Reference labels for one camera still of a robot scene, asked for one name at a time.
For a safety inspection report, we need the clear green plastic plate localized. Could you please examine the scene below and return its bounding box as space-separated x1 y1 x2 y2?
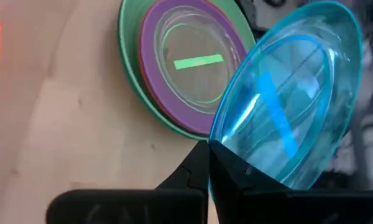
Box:
154 5 242 114

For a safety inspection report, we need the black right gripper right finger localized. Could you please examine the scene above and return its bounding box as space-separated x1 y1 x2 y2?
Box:
208 139 373 224

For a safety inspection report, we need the large green plastic plate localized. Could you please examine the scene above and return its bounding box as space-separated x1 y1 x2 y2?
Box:
117 0 256 141

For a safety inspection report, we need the clear teal plastic plate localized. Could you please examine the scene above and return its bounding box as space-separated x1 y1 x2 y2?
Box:
208 1 363 191

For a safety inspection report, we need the black aluminium table frame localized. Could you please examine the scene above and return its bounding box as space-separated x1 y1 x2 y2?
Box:
236 0 262 32

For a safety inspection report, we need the purple plastic plate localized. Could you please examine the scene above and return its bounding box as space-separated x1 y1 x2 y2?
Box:
139 0 248 136

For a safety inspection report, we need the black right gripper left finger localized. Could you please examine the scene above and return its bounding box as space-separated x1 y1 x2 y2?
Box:
45 139 210 224

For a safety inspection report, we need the red-orange plastic plate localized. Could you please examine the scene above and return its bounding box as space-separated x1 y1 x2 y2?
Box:
137 6 206 135

